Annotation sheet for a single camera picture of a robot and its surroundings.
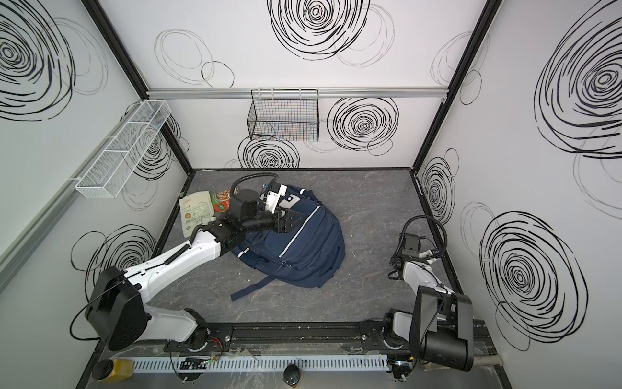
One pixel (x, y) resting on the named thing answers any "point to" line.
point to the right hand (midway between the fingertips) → (405, 262)
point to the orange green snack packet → (221, 199)
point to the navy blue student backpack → (308, 254)
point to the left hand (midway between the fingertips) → (300, 214)
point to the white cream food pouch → (196, 210)
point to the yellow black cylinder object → (115, 370)
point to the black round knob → (291, 374)
